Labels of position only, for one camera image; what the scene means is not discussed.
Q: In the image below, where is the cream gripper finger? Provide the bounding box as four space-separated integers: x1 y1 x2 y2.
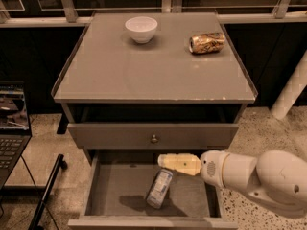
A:
157 153 201 176

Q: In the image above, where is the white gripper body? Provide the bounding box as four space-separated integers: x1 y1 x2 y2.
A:
201 150 229 188

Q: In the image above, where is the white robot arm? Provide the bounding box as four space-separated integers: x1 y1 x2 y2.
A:
158 150 307 219

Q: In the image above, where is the brass drawer knob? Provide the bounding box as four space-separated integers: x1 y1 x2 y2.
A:
151 134 159 144

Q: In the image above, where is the grey open middle drawer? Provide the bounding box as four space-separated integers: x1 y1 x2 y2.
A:
68 150 238 230

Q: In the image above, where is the grey drawer cabinet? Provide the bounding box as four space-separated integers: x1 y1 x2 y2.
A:
51 11 259 230

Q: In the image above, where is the grey top drawer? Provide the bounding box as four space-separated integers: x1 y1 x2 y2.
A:
68 123 238 150

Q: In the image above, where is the white diagonal pole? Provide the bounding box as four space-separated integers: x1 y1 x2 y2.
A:
271 50 307 120

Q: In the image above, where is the gold crushed soda can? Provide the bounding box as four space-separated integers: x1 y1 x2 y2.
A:
189 33 225 55

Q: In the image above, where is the white ceramic bowl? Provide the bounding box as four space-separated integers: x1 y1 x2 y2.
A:
125 16 158 43

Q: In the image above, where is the metal window railing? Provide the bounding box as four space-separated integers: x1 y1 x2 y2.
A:
0 0 307 27

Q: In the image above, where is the black laptop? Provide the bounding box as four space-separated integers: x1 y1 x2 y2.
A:
0 81 32 190

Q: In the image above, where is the black laptop stand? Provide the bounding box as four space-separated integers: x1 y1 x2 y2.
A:
1 154 68 230

